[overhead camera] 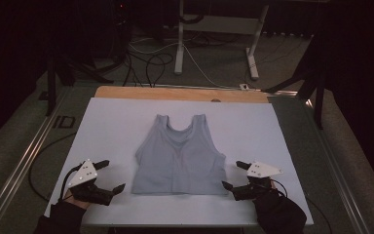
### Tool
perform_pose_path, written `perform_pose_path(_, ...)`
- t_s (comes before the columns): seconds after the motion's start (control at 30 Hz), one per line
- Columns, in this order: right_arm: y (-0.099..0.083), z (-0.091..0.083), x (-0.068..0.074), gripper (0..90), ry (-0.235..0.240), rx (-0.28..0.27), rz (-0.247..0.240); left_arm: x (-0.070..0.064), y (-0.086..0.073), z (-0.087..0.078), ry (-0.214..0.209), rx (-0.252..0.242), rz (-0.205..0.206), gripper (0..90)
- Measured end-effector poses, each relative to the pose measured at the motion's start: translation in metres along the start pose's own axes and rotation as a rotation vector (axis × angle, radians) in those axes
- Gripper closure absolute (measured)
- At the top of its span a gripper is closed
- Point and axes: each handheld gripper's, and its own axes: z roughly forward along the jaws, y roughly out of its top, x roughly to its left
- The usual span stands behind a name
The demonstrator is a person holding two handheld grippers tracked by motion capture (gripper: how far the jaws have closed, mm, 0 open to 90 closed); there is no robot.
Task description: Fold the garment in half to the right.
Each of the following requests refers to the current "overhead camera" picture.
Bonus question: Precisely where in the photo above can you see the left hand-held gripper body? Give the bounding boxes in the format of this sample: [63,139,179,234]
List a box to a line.
[67,158,115,207]

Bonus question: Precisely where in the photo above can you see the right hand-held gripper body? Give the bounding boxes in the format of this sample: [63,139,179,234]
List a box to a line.
[231,161,283,202]

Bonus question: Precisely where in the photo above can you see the grey tank top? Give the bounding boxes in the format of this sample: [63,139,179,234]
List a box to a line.
[131,113,230,196]

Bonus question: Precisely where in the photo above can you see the person's left hand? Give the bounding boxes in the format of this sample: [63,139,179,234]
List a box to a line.
[62,190,91,211]

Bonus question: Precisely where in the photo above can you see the white table cover sheet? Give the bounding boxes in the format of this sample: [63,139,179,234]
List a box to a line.
[44,97,316,227]

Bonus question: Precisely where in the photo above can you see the black tripod stand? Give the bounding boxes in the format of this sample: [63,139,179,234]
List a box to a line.
[44,45,115,117]
[262,33,326,131]

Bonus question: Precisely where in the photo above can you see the black power strip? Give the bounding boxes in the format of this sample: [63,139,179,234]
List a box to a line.
[262,29,310,39]

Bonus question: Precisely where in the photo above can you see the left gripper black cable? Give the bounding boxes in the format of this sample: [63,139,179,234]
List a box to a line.
[58,163,85,202]

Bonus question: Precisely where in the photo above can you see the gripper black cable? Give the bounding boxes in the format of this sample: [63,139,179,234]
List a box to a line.
[58,163,85,202]
[270,177,334,234]

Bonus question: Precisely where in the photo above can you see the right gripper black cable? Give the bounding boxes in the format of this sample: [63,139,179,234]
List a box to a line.
[270,177,334,234]

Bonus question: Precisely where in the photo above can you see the metal floor rail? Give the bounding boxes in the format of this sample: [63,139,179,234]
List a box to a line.
[123,82,298,98]
[0,87,73,234]
[304,97,372,234]

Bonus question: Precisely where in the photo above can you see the white floor cable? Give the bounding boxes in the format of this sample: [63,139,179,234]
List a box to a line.
[129,38,242,90]

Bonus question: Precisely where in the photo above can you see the black looped floor cables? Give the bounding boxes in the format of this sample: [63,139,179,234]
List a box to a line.
[122,51,175,89]

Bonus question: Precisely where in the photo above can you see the white desk frame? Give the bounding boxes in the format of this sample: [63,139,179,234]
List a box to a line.
[173,0,270,81]

